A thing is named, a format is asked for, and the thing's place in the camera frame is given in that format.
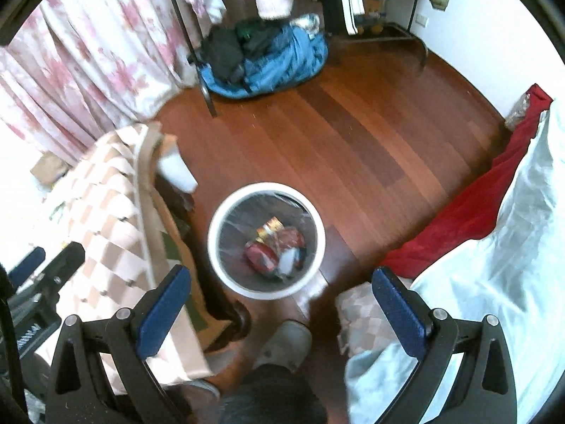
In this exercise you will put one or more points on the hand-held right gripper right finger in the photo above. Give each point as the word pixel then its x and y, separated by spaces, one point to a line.
pixel 399 307

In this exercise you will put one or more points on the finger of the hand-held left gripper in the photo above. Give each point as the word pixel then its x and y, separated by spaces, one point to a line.
pixel 62 265
pixel 28 265

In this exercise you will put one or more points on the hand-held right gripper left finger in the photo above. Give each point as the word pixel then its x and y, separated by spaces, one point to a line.
pixel 164 305

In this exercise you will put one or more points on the white round bin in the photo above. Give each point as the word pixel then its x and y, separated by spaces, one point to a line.
pixel 220 251

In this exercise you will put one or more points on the red snack packet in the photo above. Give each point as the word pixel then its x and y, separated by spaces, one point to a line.
pixel 265 256

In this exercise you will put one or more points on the orange noodle packet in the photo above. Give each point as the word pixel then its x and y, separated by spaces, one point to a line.
pixel 269 227

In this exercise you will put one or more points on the beige checkered cushion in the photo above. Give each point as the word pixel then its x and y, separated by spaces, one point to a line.
pixel 359 318

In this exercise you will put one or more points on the checkered tablecloth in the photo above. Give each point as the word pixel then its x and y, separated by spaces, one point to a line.
pixel 106 229

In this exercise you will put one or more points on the grey slipper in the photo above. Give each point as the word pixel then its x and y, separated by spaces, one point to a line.
pixel 203 391
pixel 282 344

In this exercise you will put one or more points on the brown paper bag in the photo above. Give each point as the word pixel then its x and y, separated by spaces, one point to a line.
pixel 50 170

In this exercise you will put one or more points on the red blanket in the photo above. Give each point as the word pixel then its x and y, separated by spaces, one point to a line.
pixel 463 212

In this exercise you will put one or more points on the person's black trouser leg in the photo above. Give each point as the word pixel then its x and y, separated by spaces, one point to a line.
pixel 273 397

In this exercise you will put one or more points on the pink floral curtain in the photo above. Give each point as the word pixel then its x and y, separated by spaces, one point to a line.
pixel 88 53

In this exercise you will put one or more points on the black metal clothes rack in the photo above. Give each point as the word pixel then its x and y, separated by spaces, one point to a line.
pixel 194 53

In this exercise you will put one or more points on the black clothes pile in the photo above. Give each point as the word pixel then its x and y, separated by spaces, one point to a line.
pixel 229 48

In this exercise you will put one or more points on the white wall socket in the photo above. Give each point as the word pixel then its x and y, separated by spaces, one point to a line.
pixel 420 20

